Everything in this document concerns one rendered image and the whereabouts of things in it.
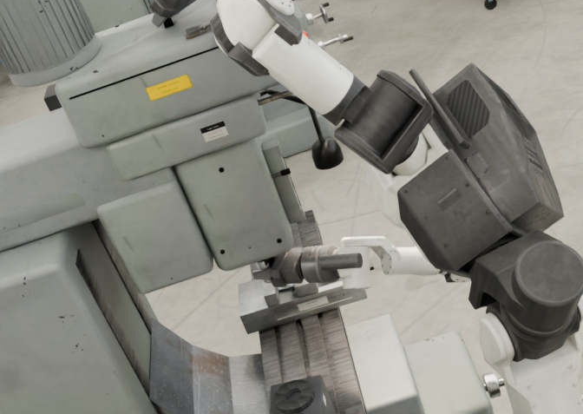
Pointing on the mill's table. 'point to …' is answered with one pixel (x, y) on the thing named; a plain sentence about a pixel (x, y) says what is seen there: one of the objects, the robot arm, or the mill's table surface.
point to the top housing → (153, 77)
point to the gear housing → (187, 138)
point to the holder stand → (301, 397)
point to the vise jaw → (305, 288)
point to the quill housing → (236, 205)
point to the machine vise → (289, 303)
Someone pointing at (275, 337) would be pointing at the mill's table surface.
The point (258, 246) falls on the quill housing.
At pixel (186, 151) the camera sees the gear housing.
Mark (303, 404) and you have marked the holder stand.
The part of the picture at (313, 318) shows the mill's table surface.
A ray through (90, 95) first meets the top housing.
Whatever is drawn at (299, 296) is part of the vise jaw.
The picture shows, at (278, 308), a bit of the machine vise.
